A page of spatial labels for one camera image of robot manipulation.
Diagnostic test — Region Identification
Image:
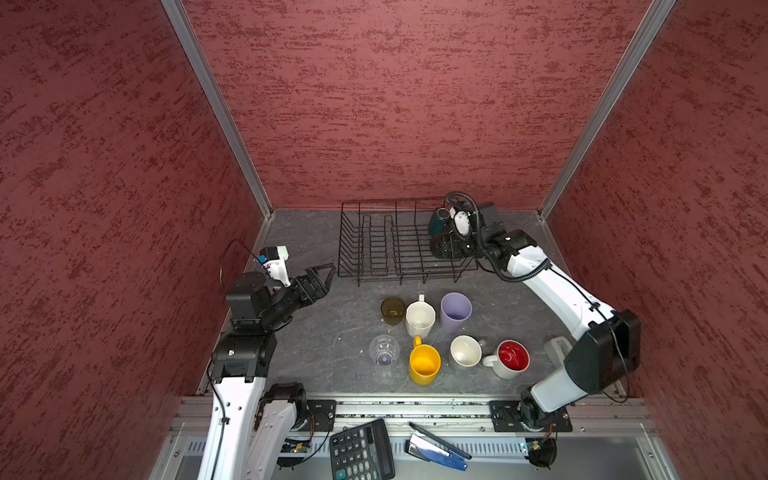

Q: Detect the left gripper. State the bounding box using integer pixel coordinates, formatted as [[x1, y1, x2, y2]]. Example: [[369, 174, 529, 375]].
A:
[[261, 264, 336, 328]]

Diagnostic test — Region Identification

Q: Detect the dark green ceramic mug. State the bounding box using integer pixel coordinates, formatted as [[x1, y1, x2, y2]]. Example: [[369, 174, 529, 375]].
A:
[[427, 207, 452, 238]]

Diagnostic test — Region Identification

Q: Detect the clear glass cup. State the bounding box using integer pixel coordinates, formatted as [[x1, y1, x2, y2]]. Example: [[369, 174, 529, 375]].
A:
[[369, 335, 400, 367]]

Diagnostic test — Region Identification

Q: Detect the black mug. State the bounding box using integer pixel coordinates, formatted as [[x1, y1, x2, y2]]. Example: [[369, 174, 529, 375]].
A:
[[429, 235, 475, 260]]

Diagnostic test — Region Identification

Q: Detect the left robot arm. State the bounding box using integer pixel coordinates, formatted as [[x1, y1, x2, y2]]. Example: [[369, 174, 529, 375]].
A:
[[198, 263, 335, 479]]

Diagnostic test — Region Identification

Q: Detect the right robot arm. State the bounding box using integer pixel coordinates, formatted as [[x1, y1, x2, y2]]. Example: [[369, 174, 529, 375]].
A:
[[450, 199, 641, 430]]

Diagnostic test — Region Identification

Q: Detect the lilac plastic cup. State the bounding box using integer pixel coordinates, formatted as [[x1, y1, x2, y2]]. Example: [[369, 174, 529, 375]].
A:
[[440, 292, 473, 333]]

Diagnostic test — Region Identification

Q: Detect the olive green glass cup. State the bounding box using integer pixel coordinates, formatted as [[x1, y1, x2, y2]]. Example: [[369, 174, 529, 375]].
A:
[[380, 297, 406, 326]]

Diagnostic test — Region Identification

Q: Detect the white ceramic mug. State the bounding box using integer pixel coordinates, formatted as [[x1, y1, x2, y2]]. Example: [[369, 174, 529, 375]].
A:
[[405, 294, 436, 339]]

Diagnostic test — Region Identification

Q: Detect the cream white mug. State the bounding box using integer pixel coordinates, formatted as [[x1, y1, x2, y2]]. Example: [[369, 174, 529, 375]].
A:
[[449, 335, 486, 370]]

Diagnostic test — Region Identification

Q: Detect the white mug red inside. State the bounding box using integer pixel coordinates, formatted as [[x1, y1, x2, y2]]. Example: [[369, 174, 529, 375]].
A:
[[481, 340, 531, 380]]

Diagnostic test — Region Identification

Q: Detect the yellow mug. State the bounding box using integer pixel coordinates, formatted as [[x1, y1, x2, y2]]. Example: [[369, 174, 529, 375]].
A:
[[409, 336, 442, 385]]

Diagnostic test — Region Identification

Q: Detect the left circuit board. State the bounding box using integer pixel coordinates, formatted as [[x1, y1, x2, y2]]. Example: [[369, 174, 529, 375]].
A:
[[279, 438, 314, 457]]

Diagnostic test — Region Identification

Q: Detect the circuit board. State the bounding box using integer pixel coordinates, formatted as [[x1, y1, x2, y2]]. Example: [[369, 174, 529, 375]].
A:
[[279, 438, 314, 457], [525, 438, 557, 463]]

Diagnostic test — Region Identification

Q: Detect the black calculator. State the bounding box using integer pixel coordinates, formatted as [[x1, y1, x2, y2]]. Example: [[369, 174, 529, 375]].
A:
[[329, 418, 396, 480]]

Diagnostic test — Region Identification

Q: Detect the blue black stapler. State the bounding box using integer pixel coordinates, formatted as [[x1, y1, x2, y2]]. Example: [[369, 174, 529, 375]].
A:
[[405, 422, 472, 471]]

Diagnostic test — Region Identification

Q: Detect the right circuit board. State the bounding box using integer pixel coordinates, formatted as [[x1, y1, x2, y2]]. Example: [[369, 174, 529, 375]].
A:
[[525, 438, 557, 463]]

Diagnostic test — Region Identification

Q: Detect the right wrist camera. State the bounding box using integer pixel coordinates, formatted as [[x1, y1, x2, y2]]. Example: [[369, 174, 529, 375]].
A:
[[449, 207, 472, 239]]

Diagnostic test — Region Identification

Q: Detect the black wire dish rack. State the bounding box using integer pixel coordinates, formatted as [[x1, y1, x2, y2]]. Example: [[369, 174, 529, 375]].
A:
[[337, 197, 478, 284]]

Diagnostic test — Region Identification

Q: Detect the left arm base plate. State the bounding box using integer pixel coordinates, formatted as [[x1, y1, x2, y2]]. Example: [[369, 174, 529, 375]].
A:
[[294, 399, 337, 432]]

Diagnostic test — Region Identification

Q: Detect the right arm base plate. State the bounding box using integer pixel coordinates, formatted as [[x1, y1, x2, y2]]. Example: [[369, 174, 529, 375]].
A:
[[488, 400, 573, 434]]

